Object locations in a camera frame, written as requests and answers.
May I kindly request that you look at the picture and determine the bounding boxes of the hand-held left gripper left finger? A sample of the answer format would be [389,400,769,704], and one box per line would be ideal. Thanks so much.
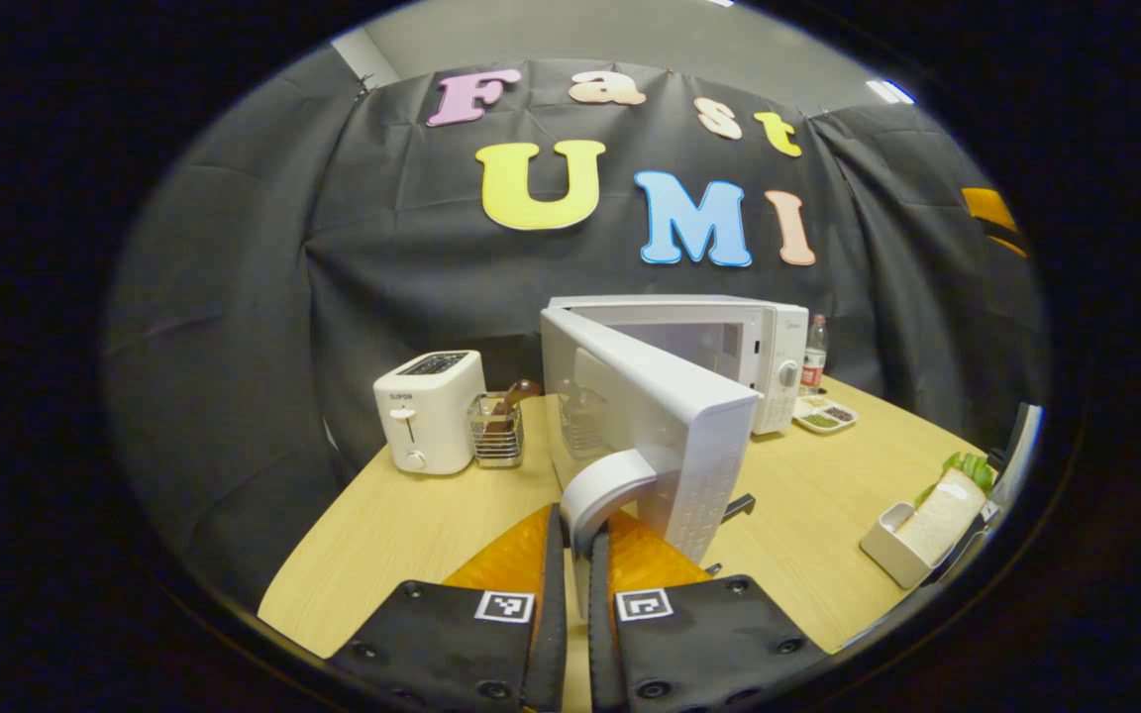
[328,503,569,712]

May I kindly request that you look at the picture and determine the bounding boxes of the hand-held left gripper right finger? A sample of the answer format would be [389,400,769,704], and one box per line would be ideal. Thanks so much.
[588,515,827,712]

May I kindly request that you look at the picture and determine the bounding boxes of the white microwave oven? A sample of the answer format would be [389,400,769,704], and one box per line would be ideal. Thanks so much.
[539,294,811,620]

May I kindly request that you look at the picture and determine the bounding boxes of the lettuce sandwich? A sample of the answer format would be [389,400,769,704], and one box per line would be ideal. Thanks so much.
[892,453,997,567]

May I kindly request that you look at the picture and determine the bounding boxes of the brown rounded item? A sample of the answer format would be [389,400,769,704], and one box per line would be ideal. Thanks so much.
[489,379,542,437]

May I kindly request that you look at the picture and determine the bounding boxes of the plastic bottle with red label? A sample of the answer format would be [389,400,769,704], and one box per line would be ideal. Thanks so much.
[800,315,829,395]

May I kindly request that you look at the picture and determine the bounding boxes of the white toaster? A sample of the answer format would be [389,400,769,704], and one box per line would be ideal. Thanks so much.
[373,350,486,476]

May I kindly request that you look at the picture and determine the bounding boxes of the white divided dish of beans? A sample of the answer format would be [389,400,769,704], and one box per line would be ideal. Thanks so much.
[792,394,859,435]

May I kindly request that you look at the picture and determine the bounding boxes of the metal wire basket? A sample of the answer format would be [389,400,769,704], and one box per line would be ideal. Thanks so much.
[467,392,525,468]

